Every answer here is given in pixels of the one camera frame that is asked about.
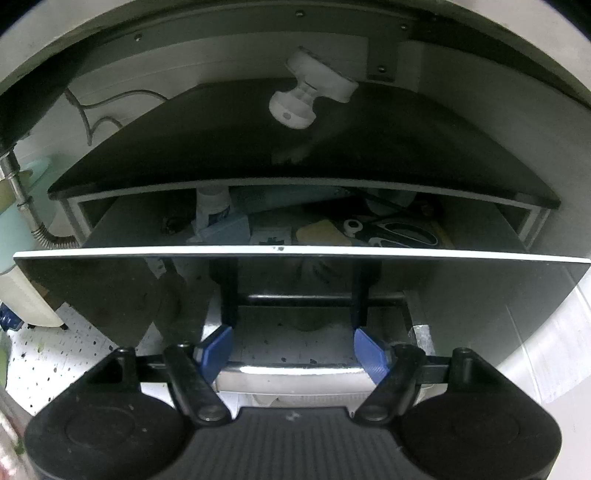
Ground green plastic basin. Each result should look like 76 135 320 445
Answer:
0 156 52 273

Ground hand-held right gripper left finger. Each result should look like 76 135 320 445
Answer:
88 324 234 425

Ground blue box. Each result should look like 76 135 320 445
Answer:
202 215 251 246

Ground white jar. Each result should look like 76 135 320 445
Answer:
196 186 232 232

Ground black drawer cabinet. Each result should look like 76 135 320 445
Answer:
47 82 562 252

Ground black and white scissors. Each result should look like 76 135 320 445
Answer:
343 216 440 248

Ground white suction hook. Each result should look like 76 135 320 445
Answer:
269 46 359 130

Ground metal bracket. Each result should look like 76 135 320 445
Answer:
366 34 402 83

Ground corrugated metal hose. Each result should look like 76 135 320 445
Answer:
0 150 78 251

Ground thin wire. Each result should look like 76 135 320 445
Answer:
64 87 168 146

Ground steel-edged black vanity counter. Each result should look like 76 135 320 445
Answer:
0 0 591 148

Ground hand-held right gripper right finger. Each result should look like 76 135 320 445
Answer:
353 328 502 423

